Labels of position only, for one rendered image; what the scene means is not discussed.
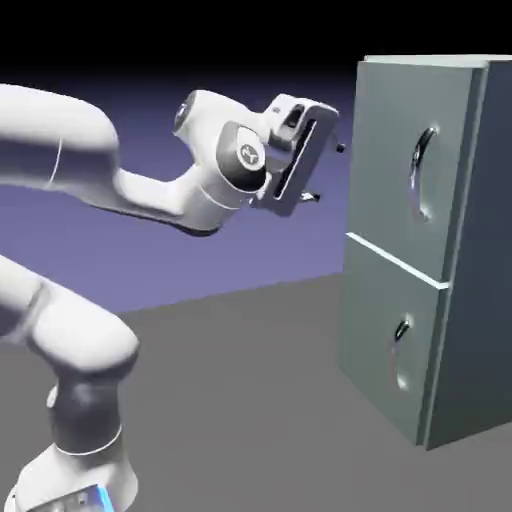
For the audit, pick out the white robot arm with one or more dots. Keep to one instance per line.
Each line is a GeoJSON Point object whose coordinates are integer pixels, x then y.
{"type": "Point", "coordinates": [80, 160]}

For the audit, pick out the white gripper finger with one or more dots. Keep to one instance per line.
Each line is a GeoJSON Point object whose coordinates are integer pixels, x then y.
{"type": "Point", "coordinates": [312, 196]}
{"type": "Point", "coordinates": [340, 147]}

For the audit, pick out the large grey-green cabinet door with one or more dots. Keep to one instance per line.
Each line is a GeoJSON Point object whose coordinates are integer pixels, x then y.
{"type": "Point", "coordinates": [392, 172]}

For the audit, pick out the small grey-green cabinet door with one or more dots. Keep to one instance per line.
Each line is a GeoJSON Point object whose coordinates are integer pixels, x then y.
{"type": "Point", "coordinates": [372, 344]}

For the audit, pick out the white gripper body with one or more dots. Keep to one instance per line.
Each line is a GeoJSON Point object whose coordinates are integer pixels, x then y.
{"type": "Point", "coordinates": [310, 160]}

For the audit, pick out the grey-green cabinet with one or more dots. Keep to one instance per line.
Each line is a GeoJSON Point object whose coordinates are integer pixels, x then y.
{"type": "Point", "coordinates": [440, 248]}

